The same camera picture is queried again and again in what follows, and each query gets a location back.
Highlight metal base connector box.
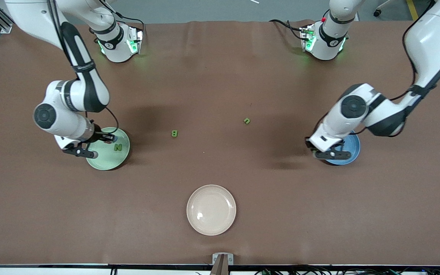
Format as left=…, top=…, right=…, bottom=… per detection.
left=299, top=24, right=316, bottom=52
left=128, top=26, right=144, bottom=54

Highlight brown table mat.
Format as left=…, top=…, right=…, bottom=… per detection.
left=0, top=20, right=440, bottom=266

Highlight light green plate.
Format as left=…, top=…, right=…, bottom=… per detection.
left=86, top=127, right=131, bottom=171

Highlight metal bracket with post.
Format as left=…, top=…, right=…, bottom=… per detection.
left=210, top=253, right=234, bottom=275

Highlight blue plate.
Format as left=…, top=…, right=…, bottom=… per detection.
left=325, top=131, right=361, bottom=166

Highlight beige plate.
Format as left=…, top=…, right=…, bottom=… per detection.
left=186, top=184, right=237, bottom=236

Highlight office chair leg with caster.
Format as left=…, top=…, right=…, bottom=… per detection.
left=373, top=0, right=394, bottom=18

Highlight tangled black floor cables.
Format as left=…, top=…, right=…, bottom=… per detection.
left=254, top=265, right=440, bottom=275

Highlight black base cable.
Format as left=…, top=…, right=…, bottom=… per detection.
left=104, top=11, right=146, bottom=39
left=269, top=19, right=306, bottom=40

